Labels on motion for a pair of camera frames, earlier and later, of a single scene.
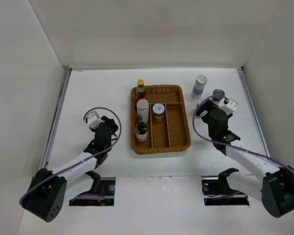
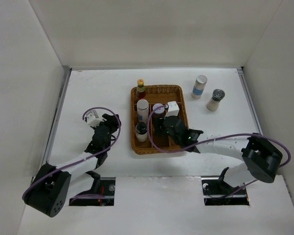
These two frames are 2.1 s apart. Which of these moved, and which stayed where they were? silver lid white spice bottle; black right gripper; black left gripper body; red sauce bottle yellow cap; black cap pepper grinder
Moved: black right gripper
Stayed: silver lid white spice bottle; black left gripper body; red sauce bottle yellow cap; black cap pepper grinder
